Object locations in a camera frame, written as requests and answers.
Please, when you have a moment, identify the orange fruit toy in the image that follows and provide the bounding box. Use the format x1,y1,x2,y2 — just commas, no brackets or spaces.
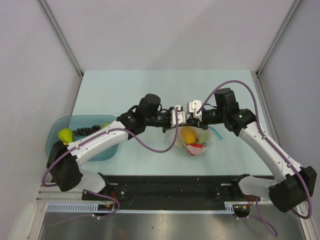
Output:
180,126,197,145

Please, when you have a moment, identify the green lettuce toy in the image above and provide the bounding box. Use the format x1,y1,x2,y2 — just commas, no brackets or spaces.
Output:
196,132,211,145

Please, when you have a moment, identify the clear zip top bag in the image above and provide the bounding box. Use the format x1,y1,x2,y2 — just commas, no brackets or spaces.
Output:
174,126,224,156

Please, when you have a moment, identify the red apple toy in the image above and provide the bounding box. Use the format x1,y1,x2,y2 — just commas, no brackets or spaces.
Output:
186,143,205,156

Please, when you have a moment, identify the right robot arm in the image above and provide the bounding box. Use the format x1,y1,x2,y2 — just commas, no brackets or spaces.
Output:
187,88,317,213

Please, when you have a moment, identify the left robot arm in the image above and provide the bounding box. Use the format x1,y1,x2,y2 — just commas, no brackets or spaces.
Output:
41,93,183,200

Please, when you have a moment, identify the green apple toy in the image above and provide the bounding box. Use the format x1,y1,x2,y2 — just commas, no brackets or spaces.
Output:
101,123,110,129

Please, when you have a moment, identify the black grape bunch toy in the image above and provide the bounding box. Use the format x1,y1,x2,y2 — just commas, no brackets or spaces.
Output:
72,124,102,137

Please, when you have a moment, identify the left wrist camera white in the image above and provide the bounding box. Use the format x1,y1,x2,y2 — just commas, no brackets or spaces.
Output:
170,105,187,127

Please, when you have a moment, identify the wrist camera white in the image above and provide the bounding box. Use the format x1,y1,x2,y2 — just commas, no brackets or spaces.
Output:
187,100,202,121
170,105,187,127

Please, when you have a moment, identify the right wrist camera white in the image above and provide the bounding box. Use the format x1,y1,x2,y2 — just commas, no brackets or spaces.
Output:
187,100,202,121

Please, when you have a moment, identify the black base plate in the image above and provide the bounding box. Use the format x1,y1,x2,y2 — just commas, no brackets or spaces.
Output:
81,175,253,212

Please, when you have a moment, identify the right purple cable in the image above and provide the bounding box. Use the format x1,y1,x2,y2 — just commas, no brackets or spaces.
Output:
198,79,313,237

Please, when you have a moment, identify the purple cable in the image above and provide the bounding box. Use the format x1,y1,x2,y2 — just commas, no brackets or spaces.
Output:
41,107,181,227
198,79,313,237

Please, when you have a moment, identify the white cable duct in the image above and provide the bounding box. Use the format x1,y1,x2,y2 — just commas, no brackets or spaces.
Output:
46,202,235,215

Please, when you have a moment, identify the aluminium frame rail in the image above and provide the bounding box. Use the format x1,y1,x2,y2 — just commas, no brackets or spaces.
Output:
36,186,83,203

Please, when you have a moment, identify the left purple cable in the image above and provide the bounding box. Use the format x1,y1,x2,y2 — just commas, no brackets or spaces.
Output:
41,107,181,227

